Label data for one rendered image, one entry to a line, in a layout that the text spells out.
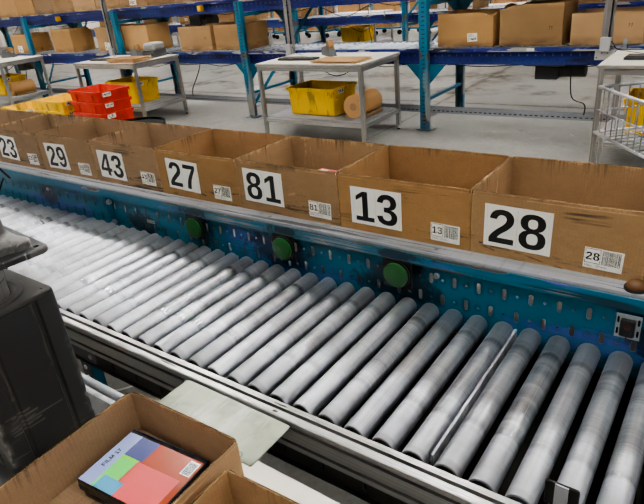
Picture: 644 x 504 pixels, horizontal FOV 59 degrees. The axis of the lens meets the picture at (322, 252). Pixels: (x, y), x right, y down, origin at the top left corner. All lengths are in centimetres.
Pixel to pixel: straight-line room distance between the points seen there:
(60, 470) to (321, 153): 128
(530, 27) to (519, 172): 416
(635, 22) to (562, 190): 401
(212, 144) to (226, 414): 133
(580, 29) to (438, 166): 403
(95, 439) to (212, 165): 103
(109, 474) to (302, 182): 96
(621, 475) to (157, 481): 78
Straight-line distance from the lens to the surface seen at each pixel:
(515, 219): 142
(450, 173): 177
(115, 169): 237
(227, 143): 228
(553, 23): 573
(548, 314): 147
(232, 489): 102
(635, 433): 123
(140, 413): 123
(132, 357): 156
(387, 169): 185
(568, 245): 141
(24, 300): 115
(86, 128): 292
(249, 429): 120
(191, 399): 131
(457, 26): 605
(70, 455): 118
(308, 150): 203
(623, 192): 165
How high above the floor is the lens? 155
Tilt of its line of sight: 26 degrees down
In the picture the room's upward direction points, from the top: 6 degrees counter-clockwise
